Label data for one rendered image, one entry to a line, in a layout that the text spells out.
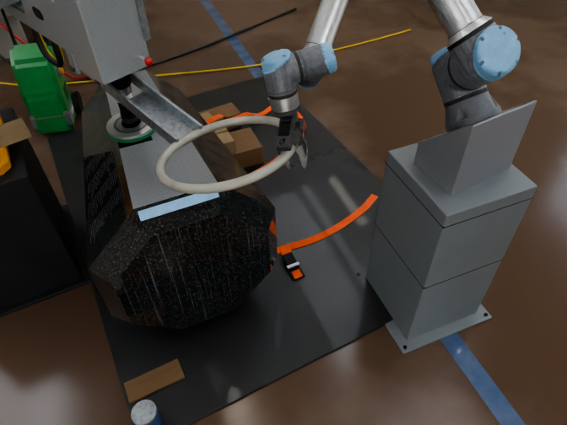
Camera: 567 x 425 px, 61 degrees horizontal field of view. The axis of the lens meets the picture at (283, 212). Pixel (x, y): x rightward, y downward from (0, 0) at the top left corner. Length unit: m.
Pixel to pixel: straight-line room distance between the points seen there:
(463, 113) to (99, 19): 1.29
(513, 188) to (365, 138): 1.70
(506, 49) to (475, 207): 0.54
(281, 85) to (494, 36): 0.64
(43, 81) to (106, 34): 1.84
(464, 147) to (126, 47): 1.26
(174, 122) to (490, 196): 1.20
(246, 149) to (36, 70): 1.52
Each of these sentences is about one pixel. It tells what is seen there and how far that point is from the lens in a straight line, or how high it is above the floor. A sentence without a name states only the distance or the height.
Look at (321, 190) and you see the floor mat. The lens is 2.98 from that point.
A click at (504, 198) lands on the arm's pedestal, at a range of 1.89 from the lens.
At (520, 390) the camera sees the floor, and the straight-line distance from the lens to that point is 2.44.
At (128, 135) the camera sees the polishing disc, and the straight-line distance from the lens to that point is 2.15.
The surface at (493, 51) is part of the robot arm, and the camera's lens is 1.60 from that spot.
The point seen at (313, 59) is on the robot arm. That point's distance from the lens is 1.45.
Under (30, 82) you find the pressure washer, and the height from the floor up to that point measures 0.40.
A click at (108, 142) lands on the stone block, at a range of 2.27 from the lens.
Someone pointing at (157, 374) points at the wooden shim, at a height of 0.03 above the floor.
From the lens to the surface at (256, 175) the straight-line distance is 1.43.
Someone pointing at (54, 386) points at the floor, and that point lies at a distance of 2.48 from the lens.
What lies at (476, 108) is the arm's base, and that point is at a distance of 1.75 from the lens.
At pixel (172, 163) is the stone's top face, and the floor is 0.81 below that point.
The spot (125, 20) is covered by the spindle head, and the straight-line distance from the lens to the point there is 1.94.
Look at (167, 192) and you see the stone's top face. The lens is 1.87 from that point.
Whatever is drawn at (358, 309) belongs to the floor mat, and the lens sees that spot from 2.44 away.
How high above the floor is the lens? 2.04
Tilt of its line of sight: 45 degrees down
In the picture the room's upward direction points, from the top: 2 degrees counter-clockwise
